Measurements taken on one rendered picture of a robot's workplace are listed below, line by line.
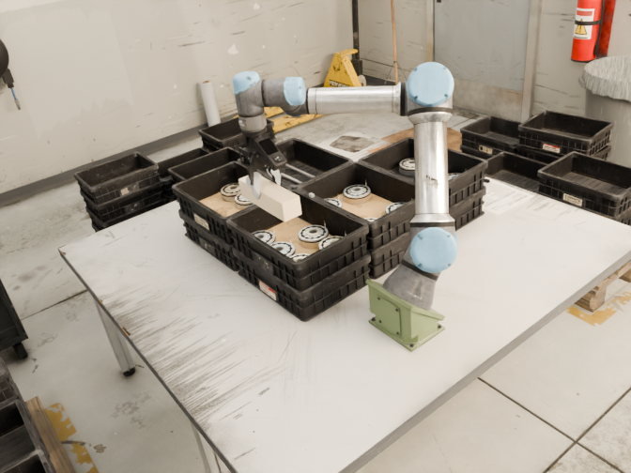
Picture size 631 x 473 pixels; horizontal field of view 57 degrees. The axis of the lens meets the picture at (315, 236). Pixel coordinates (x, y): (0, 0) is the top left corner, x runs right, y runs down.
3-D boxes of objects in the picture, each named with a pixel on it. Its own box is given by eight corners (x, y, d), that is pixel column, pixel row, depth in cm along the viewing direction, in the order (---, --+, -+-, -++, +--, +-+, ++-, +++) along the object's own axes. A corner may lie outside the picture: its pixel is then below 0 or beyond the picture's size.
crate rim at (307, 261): (371, 231, 185) (371, 224, 184) (297, 272, 170) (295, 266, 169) (295, 193, 213) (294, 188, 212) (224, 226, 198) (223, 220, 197)
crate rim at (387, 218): (435, 196, 200) (435, 190, 199) (371, 231, 185) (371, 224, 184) (356, 165, 228) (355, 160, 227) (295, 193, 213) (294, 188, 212)
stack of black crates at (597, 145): (607, 200, 332) (621, 123, 308) (573, 222, 316) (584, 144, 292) (541, 178, 362) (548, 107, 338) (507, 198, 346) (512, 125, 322)
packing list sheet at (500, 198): (538, 194, 235) (538, 193, 234) (501, 217, 224) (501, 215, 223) (472, 172, 258) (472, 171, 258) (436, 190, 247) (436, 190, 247)
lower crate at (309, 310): (375, 283, 196) (373, 254, 190) (304, 327, 181) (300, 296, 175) (301, 241, 224) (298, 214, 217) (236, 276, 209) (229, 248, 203)
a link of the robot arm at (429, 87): (454, 269, 162) (450, 71, 161) (459, 274, 147) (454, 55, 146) (409, 270, 163) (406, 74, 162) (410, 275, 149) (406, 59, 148)
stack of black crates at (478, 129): (541, 180, 360) (546, 129, 343) (510, 198, 346) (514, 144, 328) (487, 163, 389) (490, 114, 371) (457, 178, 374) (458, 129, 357)
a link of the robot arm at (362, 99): (447, 82, 171) (283, 86, 179) (450, 72, 161) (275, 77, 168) (446, 122, 172) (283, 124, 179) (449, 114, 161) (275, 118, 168)
